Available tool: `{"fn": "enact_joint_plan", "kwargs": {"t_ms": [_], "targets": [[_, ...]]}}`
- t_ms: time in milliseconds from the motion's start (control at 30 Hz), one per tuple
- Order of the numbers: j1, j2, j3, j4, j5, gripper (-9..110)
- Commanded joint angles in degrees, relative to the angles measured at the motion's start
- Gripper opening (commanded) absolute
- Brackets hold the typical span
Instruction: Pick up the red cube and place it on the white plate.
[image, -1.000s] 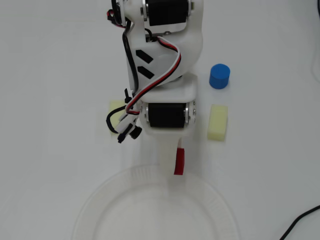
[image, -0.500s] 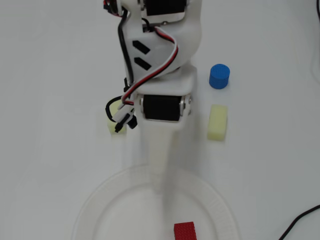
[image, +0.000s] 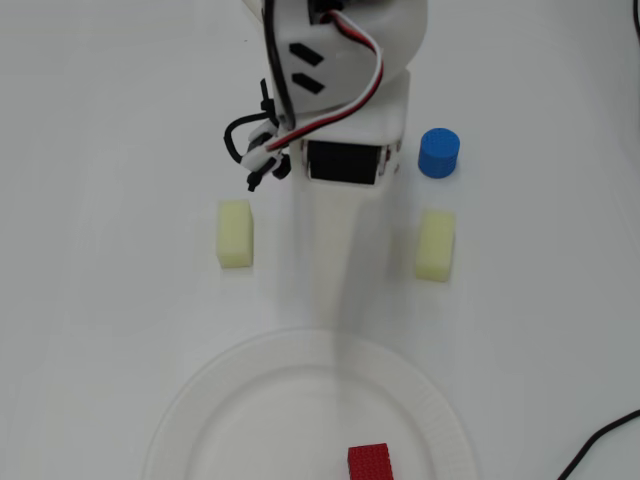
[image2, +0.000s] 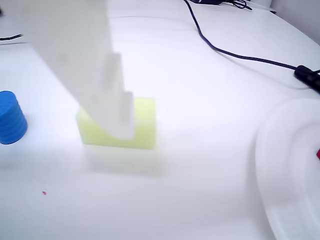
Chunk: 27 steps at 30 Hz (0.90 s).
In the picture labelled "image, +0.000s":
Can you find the blue studded cylinder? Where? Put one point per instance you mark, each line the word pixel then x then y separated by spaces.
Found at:
pixel 439 153

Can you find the pale yellow foam block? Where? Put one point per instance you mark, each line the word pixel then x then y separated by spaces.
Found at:
pixel 235 234
pixel 435 245

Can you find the red studded block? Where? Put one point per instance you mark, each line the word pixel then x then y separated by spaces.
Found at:
pixel 370 461

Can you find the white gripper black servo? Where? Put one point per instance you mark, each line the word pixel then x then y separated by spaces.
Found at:
pixel 341 162

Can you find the white paper plate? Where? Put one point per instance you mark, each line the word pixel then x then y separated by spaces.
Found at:
pixel 280 415

